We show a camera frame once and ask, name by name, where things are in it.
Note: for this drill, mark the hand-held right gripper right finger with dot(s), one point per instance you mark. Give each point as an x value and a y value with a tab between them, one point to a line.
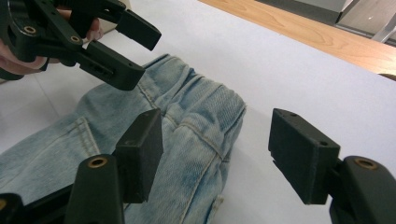
305	155

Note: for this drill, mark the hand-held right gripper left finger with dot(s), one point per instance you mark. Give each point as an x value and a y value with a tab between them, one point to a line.
140	155

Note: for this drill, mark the light blue denim shorts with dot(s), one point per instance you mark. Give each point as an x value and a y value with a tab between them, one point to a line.
186	124

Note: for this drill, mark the white table cover board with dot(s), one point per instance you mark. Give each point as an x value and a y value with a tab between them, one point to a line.
280	62

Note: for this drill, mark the wooden table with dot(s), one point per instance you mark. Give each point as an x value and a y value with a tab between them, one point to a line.
311	34

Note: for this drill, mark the white metal desk frame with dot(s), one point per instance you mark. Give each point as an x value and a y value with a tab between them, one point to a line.
387	29

